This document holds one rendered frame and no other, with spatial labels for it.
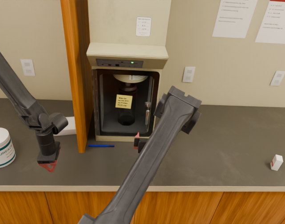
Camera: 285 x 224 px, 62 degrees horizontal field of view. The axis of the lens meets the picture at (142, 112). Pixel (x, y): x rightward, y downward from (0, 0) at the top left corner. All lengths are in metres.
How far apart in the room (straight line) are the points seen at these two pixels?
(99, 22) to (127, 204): 0.76
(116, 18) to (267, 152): 1.11
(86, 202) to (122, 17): 0.91
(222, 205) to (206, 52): 0.91
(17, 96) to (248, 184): 1.09
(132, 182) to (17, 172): 0.91
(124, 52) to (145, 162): 0.59
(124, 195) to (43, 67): 1.32
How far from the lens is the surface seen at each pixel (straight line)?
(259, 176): 1.40
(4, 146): 1.28
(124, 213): 0.45
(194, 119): 0.61
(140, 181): 0.46
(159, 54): 0.98
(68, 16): 0.95
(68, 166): 1.26
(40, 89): 1.76
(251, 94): 1.90
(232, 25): 1.60
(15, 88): 0.84
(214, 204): 1.44
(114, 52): 0.97
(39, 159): 0.98
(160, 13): 1.03
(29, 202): 1.41
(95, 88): 1.15
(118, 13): 1.02
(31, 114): 0.87
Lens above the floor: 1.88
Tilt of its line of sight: 36 degrees down
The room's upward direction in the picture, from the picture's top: 5 degrees clockwise
